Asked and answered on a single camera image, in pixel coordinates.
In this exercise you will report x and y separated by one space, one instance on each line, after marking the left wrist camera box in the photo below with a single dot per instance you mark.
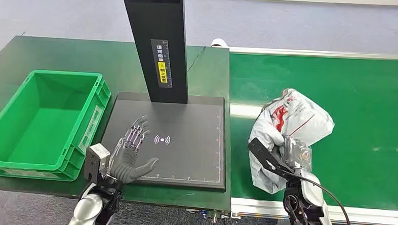
94 161

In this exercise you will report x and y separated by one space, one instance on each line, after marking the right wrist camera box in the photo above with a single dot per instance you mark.
262 155

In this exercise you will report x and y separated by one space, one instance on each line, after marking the clear crate label sleeve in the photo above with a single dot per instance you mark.
91 129

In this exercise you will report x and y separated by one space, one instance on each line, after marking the metal connectors under table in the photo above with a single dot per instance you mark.
214 215

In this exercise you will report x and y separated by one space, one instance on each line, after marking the white plastic mailer package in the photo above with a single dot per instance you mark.
303 118

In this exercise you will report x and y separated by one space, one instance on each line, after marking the white conveyor roller end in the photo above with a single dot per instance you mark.
219 42

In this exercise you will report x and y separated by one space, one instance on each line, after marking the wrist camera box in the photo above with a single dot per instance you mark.
94 161
262 155

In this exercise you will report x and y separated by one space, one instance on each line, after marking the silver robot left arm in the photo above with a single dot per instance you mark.
87 207

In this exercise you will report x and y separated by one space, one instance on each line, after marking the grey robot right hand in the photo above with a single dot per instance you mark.
297 156

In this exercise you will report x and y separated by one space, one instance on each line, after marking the green plastic crate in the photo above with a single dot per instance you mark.
40 128

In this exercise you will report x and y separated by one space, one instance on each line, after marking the black scanner column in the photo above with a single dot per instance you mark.
156 22

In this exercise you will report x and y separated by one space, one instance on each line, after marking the green conveyor belt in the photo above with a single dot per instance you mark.
363 115

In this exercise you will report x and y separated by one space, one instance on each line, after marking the black scanner base plate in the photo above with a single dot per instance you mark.
188 124

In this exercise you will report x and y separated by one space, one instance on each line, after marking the black yellow column label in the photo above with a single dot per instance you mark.
162 63

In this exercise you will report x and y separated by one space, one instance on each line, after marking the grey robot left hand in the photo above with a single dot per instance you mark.
126 164

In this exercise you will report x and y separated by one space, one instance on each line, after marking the silver conveyor side rail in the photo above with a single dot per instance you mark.
322 53
365 215

